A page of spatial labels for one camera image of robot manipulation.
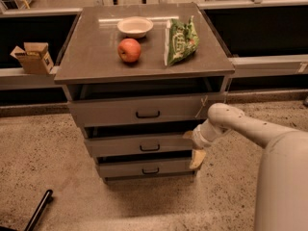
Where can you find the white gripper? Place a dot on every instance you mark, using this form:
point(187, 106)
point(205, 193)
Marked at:
point(198, 139)

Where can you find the grey drawer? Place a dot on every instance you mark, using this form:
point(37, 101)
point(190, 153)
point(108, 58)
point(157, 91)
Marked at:
point(146, 168)
point(126, 145)
point(147, 109)

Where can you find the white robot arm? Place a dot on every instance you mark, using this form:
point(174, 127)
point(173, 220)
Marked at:
point(282, 185)

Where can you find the grey bottom drawer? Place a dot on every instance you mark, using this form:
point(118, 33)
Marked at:
point(146, 168)

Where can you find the grey top drawer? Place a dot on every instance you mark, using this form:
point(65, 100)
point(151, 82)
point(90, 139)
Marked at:
point(147, 109)

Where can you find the grey drawer cabinet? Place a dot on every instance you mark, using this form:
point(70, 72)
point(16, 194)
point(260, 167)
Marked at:
point(91, 69)

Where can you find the open cardboard box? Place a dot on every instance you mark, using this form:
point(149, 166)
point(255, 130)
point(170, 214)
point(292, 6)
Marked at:
point(34, 58)

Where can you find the green chip bag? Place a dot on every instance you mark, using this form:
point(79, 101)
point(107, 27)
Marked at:
point(181, 41)

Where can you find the red apple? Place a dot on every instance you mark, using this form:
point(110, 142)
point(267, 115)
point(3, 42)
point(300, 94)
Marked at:
point(129, 50)

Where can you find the white bowl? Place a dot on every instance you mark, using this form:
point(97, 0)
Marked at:
point(135, 27)

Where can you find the black pole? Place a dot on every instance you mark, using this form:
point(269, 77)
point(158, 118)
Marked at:
point(46, 199)

